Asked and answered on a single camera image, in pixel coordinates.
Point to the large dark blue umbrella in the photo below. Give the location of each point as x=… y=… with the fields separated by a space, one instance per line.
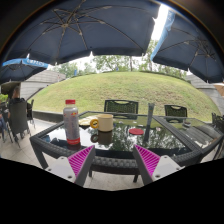
x=70 y=29

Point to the plastic bottle red cap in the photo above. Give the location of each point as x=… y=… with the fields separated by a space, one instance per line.
x=71 y=122

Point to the cream mug yellow handle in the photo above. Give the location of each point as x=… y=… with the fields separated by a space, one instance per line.
x=102 y=122

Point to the dark wicker chair centre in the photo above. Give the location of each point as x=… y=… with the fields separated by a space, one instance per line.
x=128 y=107

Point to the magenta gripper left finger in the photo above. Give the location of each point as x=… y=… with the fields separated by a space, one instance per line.
x=75 y=167

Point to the adjacent glass wicker table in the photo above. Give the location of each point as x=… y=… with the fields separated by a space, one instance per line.
x=204 y=142

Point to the dark wicker chair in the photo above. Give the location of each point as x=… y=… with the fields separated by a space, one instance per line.
x=17 y=117
x=128 y=107
x=175 y=113

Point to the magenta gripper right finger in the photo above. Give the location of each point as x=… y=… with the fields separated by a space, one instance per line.
x=153 y=167

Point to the seated person in black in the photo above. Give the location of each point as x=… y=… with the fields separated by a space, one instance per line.
x=16 y=96

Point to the glass top wicker table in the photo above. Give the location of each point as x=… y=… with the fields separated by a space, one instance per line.
x=114 y=149

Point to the right dark blue umbrella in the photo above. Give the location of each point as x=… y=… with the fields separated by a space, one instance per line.
x=182 y=45

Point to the dark wicker chair right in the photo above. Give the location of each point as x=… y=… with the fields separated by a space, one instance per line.
x=175 y=113

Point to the dark wicker chair left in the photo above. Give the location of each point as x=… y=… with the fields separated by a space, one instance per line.
x=17 y=117

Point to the red round coaster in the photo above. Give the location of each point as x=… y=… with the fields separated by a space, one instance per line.
x=136 y=131

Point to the grey umbrella pole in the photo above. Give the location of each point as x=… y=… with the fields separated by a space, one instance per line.
x=149 y=119

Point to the left blue umbrella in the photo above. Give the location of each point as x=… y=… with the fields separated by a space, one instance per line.
x=20 y=69

